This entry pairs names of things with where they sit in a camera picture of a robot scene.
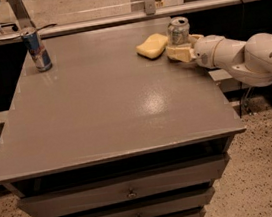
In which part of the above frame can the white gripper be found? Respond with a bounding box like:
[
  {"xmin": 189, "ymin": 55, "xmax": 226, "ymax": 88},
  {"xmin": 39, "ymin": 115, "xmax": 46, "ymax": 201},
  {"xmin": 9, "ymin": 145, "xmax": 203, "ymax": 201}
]
[{"xmin": 166, "ymin": 34, "xmax": 224, "ymax": 69}]

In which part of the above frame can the silver 7up soda can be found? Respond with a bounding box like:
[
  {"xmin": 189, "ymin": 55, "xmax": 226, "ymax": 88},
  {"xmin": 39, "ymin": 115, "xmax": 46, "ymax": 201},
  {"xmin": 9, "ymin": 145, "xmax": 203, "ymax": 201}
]
[{"xmin": 167, "ymin": 16, "xmax": 190, "ymax": 46}]

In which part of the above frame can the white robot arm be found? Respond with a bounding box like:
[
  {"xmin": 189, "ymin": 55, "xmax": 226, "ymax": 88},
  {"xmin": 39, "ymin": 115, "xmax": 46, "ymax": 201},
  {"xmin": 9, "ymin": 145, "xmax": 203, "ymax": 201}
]
[{"xmin": 166, "ymin": 33, "xmax": 272, "ymax": 87}]

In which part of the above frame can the yellow sponge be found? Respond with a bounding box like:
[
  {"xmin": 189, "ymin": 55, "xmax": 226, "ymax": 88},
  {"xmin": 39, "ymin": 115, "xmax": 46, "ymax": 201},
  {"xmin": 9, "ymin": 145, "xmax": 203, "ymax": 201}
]
[{"xmin": 135, "ymin": 34, "xmax": 168, "ymax": 60}]

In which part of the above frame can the blue red bull can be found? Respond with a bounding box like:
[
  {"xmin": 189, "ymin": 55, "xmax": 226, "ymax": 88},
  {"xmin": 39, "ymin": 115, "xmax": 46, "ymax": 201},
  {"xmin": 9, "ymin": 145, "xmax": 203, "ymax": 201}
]
[{"xmin": 20, "ymin": 27, "xmax": 52, "ymax": 72}]

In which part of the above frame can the grey drawer cabinet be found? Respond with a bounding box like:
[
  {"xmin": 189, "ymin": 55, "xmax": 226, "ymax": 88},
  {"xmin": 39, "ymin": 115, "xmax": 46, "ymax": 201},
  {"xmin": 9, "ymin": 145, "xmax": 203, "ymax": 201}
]
[{"xmin": 0, "ymin": 8, "xmax": 259, "ymax": 217}]

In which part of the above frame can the middle grey drawer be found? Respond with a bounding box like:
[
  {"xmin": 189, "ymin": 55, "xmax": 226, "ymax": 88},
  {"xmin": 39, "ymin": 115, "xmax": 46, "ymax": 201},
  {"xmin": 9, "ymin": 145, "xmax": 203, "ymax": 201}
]
[{"xmin": 64, "ymin": 185, "xmax": 214, "ymax": 217}]

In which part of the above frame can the top grey drawer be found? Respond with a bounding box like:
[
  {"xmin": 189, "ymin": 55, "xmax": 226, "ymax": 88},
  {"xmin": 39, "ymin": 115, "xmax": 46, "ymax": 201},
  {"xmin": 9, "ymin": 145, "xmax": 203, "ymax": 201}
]
[{"xmin": 18, "ymin": 153, "xmax": 229, "ymax": 217}]

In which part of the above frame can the metal frame rail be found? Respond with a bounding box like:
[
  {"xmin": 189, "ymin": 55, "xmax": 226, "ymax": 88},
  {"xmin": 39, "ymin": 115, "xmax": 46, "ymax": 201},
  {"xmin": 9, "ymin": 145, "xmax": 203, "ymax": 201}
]
[{"xmin": 0, "ymin": 0, "xmax": 272, "ymax": 47}]

